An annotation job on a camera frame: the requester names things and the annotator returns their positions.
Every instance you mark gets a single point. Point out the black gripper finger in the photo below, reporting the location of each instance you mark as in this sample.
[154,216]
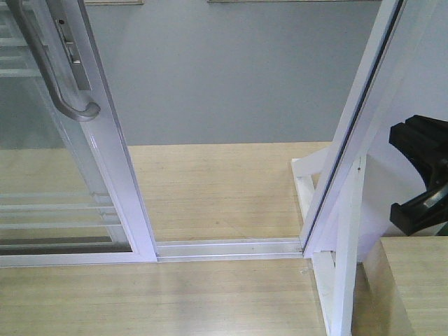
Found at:
[423,141]
[424,211]

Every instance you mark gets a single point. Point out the grey metal door handle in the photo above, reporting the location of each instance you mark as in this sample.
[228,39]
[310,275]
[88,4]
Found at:
[42,60]

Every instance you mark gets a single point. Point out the white framed sliding glass door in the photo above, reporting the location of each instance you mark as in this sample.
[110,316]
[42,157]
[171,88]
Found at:
[69,194]

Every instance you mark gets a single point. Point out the grey door lock plate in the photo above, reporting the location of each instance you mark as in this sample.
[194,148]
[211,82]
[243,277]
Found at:
[69,45]

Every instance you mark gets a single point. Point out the light wooden box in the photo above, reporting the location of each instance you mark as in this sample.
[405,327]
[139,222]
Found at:
[402,288]

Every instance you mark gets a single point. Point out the white support brace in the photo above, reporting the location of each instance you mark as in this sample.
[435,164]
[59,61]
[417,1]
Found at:
[334,270]

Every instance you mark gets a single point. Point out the metal floor track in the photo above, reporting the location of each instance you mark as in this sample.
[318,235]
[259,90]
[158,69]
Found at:
[228,249]

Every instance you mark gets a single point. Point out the light wooden base platform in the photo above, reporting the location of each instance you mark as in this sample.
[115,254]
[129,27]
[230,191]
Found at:
[192,192]

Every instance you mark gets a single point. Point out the white door frame post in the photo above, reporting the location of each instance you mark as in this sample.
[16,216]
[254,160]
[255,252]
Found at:
[350,122]

